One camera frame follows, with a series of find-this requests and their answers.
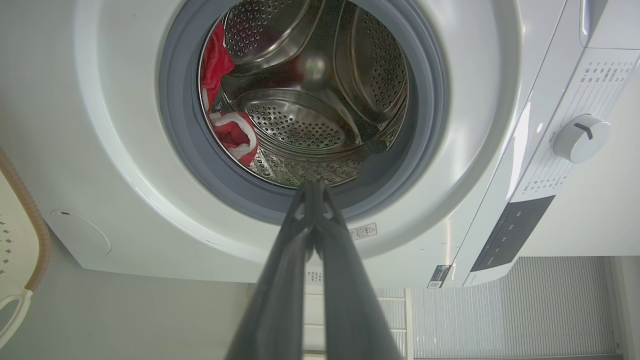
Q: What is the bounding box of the stainless steel washing machine drum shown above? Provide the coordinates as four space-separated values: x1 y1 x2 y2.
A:
198 0 411 190

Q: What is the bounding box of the white slatted blind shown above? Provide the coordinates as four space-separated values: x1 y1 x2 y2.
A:
375 256 623 360

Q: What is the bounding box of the grey rubber door gasket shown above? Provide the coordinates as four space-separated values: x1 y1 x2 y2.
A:
158 0 448 225

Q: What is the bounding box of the white front-load washing machine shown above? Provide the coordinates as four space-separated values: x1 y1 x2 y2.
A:
0 0 640 289

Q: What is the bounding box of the beige plastic laundry basket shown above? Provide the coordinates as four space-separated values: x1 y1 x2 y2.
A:
0 147 52 351

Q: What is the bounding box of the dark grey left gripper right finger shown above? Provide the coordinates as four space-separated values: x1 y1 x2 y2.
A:
312 181 403 360

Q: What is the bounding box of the red garment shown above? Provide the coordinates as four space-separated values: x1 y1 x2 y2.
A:
199 22 259 167

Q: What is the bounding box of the round white filter cover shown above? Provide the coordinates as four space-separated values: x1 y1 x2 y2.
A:
47 210 112 256

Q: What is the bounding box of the dark grey control panel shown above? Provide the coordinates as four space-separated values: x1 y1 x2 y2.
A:
470 195 557 273

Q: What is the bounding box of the dark QR label sticker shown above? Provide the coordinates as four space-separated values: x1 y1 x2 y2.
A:
426 265 453 290

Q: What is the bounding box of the white round program knob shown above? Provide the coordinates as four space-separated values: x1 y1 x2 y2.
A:
552 114 611 164

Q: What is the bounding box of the white detergent drawer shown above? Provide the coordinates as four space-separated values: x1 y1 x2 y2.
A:
579 0 640 49

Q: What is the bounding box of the white shelf frame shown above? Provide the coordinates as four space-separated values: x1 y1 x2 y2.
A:
303 286 415 360

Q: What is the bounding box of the grey warning sticker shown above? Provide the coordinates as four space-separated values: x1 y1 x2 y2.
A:
348 222 378 242

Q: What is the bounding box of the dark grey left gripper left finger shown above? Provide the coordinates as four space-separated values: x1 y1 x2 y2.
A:
225 181 317 360

